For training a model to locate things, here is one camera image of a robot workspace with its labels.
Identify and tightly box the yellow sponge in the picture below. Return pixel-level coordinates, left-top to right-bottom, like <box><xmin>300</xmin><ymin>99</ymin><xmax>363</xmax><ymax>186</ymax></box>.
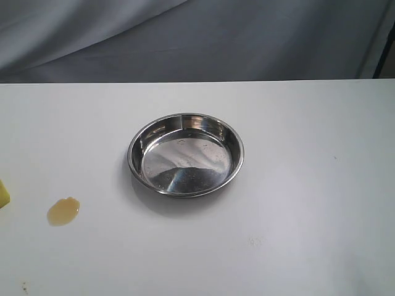
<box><xmin>0</xmin><ymin>180</ymin><xmax>10</xmax><ymax>208</ymax></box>

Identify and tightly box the amber liquid spill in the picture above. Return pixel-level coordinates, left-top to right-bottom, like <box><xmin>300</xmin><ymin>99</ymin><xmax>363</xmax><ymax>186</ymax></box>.
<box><xmin>46</xmin><ymin>197</ymin><xmax>80</xmax><ymax>227</ymax></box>

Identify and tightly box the stainless steel round pan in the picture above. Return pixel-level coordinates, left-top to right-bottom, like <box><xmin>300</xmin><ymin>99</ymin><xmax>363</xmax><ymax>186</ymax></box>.
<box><xmin>126</xmin><ymin>113</ymin><xmax>244</xmax><ymax>199</ymax></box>

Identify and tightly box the grey backdrop cloth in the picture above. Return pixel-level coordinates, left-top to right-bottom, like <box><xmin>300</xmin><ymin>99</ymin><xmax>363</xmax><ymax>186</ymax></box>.
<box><xmin>1</xmin><ymin>1</ymin><xmax>394</xmax><ymax>83</ymax></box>

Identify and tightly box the black stand pole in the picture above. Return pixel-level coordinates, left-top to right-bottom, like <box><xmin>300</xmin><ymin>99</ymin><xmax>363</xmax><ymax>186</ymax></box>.
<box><xmin>372</xmin><ymin>24</ymin><xmax>394</xmax><ymax>79</ymax></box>

